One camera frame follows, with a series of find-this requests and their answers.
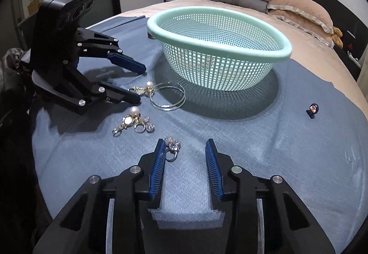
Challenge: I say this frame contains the blue cloth mat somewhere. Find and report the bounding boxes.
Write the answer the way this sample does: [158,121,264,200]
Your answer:
[30,18,367,253]

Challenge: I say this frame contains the pearl earring cluster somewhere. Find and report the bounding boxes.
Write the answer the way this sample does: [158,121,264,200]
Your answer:
[128,81,155,97]

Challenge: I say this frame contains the lower grey pillow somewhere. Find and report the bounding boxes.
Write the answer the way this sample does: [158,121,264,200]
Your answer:
[210,0,268,13]

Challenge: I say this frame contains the pink ruffled pillow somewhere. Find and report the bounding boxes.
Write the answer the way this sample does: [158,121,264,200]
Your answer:
[267,0,334,34]
[268,9,334,48]

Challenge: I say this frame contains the mint green mesh basket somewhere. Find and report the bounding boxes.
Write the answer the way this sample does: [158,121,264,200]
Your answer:
[147,6,293,91]

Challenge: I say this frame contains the brown teddy bear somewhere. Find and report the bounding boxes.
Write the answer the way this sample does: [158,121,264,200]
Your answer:
[331,26,343,49]

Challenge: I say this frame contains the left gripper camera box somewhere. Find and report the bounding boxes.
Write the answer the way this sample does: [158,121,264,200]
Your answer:
[36,0,96,30]

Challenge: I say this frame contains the lower pink ruffled pillow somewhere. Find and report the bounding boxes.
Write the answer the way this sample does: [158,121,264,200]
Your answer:
[268,9,334,48]

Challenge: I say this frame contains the upper pink ruffled pillow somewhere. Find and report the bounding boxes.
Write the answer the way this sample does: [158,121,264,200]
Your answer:
[267,0,334,34]

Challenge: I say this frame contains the crystal silver ring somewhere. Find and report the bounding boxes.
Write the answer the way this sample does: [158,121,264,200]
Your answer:
[163,137,182,163]

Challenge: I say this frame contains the black nightstand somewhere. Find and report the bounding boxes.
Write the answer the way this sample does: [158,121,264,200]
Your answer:
[334,45,362,81]

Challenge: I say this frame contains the silver hoop bangles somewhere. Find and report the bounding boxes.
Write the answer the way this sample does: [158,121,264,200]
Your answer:
[149,81,187,112]

